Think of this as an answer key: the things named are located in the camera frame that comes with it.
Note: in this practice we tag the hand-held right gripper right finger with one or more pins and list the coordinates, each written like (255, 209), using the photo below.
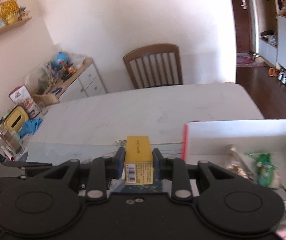
(157, 165)

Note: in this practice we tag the wooden slat-back chair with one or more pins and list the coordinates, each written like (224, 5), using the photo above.
(155, 67)

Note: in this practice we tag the white red-capped tube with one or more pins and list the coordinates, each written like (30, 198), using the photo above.
(6, 152)

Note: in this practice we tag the patterned door rug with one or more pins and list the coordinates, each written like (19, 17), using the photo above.
(247, 61)

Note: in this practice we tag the pair of orange shoes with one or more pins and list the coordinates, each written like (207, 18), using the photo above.
(274, 72)

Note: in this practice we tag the grey plastic bag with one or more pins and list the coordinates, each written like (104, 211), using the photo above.
(272, 40)

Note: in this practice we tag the clear glass jar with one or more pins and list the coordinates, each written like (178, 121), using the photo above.
(9, 140)

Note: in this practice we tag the wooden baby chair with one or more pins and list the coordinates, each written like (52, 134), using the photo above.
(45, 97)

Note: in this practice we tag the pair of beige slippers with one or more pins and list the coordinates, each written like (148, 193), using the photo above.
(257, 57)

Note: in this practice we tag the clear plastic bag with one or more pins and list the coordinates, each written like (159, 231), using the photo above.
(77, 59)

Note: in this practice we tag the clear drinking glass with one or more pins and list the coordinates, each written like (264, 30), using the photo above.
(43, 108)

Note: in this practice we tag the white sideboard cabinet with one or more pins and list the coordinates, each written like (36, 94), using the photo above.
(88, 80)

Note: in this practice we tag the clear bag with plants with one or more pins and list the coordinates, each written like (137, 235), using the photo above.
(36, 78)

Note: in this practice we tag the wooden wall shelf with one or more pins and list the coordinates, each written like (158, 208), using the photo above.
(10, 28)

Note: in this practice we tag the black folded bag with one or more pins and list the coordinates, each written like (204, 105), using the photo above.
(266, 33)

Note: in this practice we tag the beige packet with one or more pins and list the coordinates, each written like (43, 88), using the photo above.
(235, 165)

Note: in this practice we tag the brown entrance door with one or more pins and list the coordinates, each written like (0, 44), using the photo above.
(241, 25)

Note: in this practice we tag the red white carton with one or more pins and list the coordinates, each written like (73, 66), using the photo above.
(23, 100)

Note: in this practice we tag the yellow tissue box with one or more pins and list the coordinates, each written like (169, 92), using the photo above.
(16, 118)

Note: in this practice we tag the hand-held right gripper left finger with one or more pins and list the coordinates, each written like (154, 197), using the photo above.
(121, 165)

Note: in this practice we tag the blue rubber gloves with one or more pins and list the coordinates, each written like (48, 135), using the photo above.
(30, 127)

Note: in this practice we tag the yellow flower bouquet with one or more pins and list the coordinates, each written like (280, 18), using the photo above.
(9, 11)

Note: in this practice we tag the blue round bag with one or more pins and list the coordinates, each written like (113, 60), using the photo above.
(60, 60)

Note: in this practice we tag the small yellow carton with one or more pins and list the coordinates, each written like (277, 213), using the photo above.
(138, 155)

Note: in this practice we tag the red cardboard box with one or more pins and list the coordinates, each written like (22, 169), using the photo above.
(232, 135)

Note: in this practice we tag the green snack packet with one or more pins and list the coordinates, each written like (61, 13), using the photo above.
(265, 170)

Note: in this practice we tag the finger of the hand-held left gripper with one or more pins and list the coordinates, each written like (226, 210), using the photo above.
(28, 164)

